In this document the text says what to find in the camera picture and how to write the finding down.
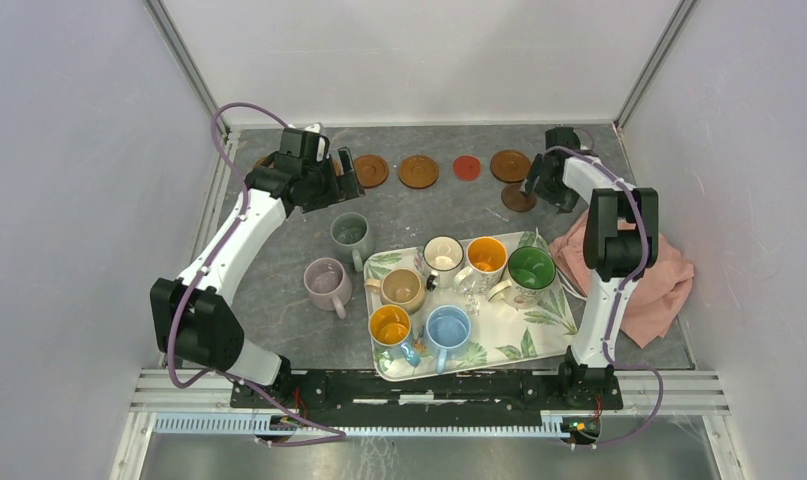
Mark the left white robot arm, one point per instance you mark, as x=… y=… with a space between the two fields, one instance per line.
x=192 y=313

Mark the white mug orange inside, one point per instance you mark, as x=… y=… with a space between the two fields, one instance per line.
x=488 y=255

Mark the white mug green inside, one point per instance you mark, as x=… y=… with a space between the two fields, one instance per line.
x=529 y=272

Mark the orange inside blue handle mug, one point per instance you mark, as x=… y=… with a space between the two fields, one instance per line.
x=391 y=334

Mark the pink drawstring cloth bag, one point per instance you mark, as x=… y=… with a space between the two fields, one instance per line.
x=659 y=296

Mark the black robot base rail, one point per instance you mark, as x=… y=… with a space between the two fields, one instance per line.
x=484 y=398

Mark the pink ribbed mug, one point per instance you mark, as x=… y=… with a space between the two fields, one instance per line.
x=328 y=285

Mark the clear glass cup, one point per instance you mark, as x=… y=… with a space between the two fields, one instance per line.
x=469 y=283

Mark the red round coaster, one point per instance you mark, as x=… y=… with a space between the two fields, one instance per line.
x=466 y=168

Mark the leaf patterned serving tray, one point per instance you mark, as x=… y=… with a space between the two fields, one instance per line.
x=501 y=335

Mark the dark walnut coaster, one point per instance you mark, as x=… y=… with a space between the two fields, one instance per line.
x=516 y=200

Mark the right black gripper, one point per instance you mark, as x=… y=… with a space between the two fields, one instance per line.
x=565 y=200

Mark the grey green ribbed mug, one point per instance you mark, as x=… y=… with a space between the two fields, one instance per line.
x=353 y=239

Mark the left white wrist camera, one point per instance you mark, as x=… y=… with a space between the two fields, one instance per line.
x=322 y=140

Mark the cream enamel mug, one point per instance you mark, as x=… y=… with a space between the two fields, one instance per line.
x=442 y=258

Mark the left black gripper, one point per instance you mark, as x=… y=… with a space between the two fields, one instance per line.
x=335 y=190

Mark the light blue mug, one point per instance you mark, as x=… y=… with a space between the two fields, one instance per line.
x=447 y=335

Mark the beige ceramic mug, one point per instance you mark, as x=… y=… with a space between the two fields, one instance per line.
x=401 y=287

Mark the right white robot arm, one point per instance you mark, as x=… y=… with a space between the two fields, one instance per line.
x=620 y=242

